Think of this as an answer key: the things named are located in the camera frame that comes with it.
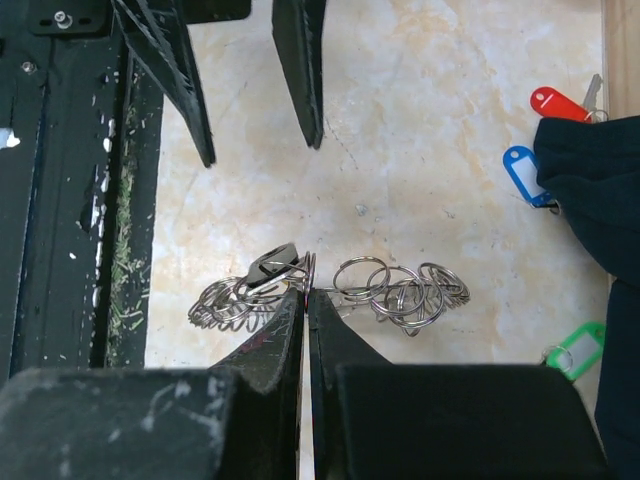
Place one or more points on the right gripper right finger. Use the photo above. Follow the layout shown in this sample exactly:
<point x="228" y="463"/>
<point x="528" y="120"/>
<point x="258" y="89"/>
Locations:
<point x="332" y="344"/>

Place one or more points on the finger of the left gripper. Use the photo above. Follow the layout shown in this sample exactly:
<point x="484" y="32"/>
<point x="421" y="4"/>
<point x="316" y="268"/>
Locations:
<point x="156" y="33"/>
<point x="297" y="30"/>

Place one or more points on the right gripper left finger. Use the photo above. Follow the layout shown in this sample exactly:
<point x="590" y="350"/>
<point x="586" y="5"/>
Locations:
<point x="259" y="438"/>

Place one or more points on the black key tag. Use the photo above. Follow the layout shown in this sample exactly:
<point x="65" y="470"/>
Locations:
<point x="271" y="264"/>

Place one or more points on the green key tag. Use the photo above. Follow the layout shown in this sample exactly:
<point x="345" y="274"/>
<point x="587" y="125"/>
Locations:
<point x="578" y="352"/>

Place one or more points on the blue key tag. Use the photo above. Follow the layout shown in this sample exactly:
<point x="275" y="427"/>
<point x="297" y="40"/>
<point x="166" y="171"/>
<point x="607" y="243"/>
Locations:
<point x="522" y="167"/>

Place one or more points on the red key tag left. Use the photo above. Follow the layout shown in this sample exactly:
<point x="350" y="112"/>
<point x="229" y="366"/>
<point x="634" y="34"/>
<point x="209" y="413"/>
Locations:
<point x="550" y="103"/>

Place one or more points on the small silver key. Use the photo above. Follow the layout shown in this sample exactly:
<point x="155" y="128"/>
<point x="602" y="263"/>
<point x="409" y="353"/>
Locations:
<point x="594" y="114"/>

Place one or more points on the dark navy vest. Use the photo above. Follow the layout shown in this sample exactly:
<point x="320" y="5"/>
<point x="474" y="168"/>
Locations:
<point x="592" y="170"/>

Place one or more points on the wooden clothes rack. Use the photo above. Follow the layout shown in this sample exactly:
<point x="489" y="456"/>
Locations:
<point x="621" y="44"/>

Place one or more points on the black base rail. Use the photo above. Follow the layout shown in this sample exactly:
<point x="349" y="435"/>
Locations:
<point x="80" y="141"/>

